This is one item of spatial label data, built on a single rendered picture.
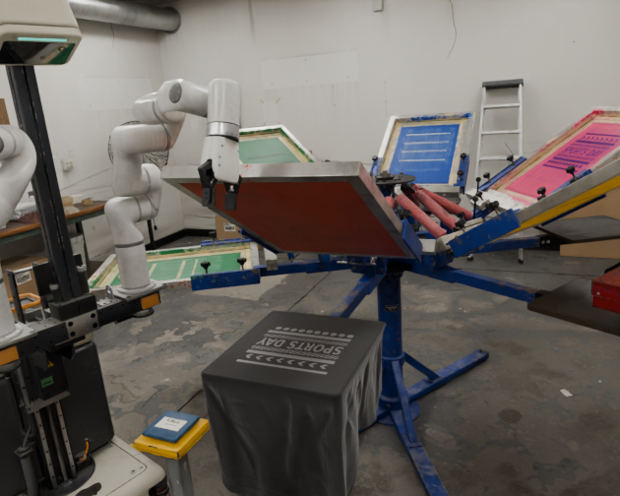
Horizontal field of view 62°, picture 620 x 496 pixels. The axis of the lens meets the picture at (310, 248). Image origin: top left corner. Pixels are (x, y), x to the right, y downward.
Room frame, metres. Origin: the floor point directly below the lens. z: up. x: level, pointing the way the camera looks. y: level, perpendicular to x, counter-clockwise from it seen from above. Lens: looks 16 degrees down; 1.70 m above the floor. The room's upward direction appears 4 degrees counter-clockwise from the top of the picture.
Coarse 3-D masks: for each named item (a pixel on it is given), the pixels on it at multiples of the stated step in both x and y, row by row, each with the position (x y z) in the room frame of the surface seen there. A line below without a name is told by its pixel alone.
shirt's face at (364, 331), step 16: (272, 320) 1.72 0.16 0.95; (288, 320) 1.71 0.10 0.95; (304, 320) 1.70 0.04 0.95; (320, 320) 1.69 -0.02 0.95; (336, 320) 1.68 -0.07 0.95; (352, 320) 1.67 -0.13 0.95; (368, 320) 1.66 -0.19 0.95; (256, 336) 1.60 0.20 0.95; (368, 336) 1.54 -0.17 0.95; (224, 352) 1.50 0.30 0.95; (240, 352) 1.49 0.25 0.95; (352, 352) 1.43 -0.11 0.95; (208, 368) 1.40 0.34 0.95; (224, 368) 1.39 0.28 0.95; (240, 368) 1.39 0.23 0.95; (256, 368) 1.38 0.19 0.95; (272, 368) 1.37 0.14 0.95; (336, 368) 1.34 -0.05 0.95; (352, 368) 1.34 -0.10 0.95; (288, 384) 1.28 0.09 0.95; (304, 384) 1.27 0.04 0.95; (320, 384) 1.26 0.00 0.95; (336, 384) 1.26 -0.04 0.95
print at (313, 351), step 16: (272, 336) 1.59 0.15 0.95; (288, 336) 1.58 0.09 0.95; (304, 336) 1.57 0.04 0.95; (320, 336) 1.56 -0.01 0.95; (336, 336) 1.56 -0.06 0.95; (352, 336) 1.55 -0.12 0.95; (256, 352) 1.48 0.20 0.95; (272, 352) 1.47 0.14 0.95; (288, 352) 1.46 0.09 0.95; (304, 352) 1.45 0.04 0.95; (320, 352) 1.45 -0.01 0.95; (336, 352) 1.44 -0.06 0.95; (288, 368) 1.36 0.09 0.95; (304, 368) 1.36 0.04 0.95; (320, 368) 1.35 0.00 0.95
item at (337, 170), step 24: (168, 168) 1.45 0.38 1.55; (192, 168) 1.42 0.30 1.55; (240, 168) 1.35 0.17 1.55; (264, 168) 1.32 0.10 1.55; (288, 168) 1.29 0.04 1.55; (312, 168) 1.27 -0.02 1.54; (336, 168) 1.24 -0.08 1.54; (360, 168) 1.22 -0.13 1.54; (192, 192) 1.51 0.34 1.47; (360, 192) 1.30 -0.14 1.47; (384, 216) 1.44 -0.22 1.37; (264, 240) 1.91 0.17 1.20
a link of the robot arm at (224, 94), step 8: (216, 80) 1.23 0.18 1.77; (224, 80) 1.23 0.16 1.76; (232, 80) 1.24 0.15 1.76; (216, 88) 1.22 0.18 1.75; (224, 88) 1.22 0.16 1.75; (232, 88) 1.23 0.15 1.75; (240, 88) 1.25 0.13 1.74; (208, 96) 1.24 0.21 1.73; (216, 96) 1.21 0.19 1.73; (224, 96) 1.21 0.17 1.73; (232, 96) 1.22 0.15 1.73; (240, 96) 1.25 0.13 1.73; (208, 104) 1.23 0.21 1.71; (216, 104) 1.21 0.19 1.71; (224, 104) 1.21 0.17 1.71; (232, 104) 1.22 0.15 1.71; (208, 112) 1.22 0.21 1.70; (216, 112) 1.20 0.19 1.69; (224, 112) 1.20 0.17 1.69; (232, 112) 1.21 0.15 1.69; (208, 120) 1.22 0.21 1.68; (216, 120) 1.20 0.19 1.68; (224, 120) 1.20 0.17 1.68; (232, 120) 1.21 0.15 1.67
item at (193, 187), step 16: (224, 192) 1.47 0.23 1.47; (240, 192) 1.45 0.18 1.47; (256, 192) 1.43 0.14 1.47; (240, 208) 1.58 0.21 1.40; (256, 208) 1.56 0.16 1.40; (272, 208) 1.53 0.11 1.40; (256, 224) 1.73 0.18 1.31; (272, 224) 1.70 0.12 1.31; (288, 224) 1.67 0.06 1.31; (304, 224) 1.64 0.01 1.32; (272, 240) 1.89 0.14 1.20; (288, 240) 1.86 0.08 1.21; (304, 240) 1.82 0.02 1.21; (320, 240) 1.79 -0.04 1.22
